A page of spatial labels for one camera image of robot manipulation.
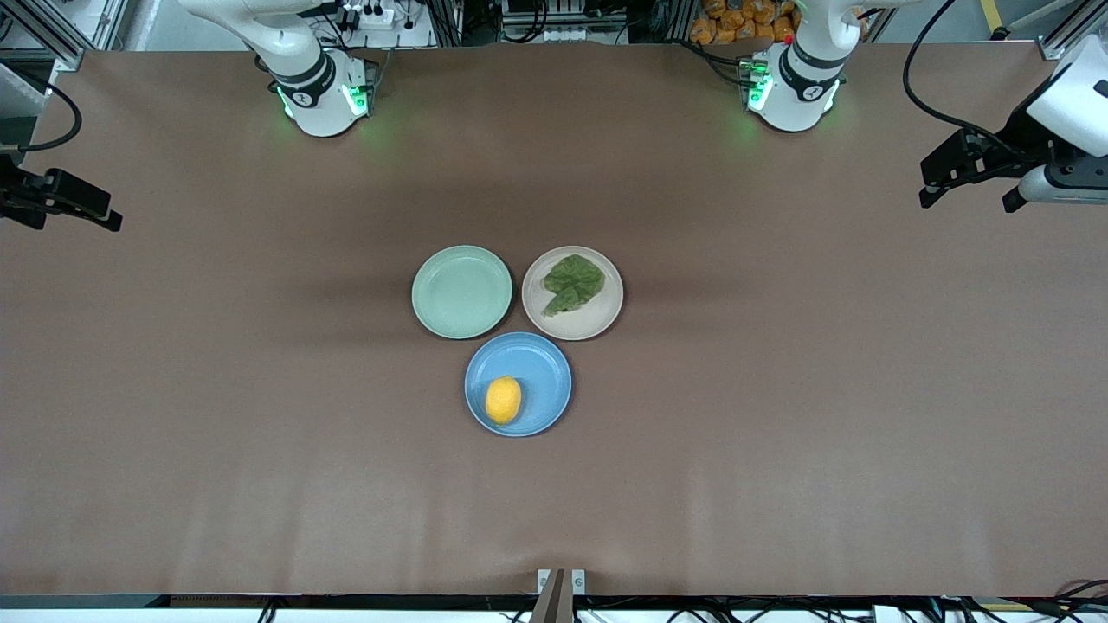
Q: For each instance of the white power strip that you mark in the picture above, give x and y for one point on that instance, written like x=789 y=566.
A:
x=372 y=15

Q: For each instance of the beige plate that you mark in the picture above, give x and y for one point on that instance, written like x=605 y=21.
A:
x=606 y=311

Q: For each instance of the camera mount post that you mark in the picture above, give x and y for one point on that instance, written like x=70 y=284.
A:
x=558 y=593

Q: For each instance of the blue plate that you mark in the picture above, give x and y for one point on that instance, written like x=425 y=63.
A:
x=545 y=372

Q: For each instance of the mint green plate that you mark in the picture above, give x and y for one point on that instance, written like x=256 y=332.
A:
x=462 y=292

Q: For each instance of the green lettuce leaf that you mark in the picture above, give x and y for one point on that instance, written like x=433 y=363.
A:
x=572 y=281

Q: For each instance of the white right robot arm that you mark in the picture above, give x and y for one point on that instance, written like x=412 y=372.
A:
x=316 y=95

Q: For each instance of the yellow lemon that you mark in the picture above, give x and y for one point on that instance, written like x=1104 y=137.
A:
x=503 y=400

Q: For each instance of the aluminium frame profile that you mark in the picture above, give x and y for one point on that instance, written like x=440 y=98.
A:
x=1069 y=30
x=52 y=35

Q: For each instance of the bag of orange snacks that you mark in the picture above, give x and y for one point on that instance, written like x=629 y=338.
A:
x=744 y=22

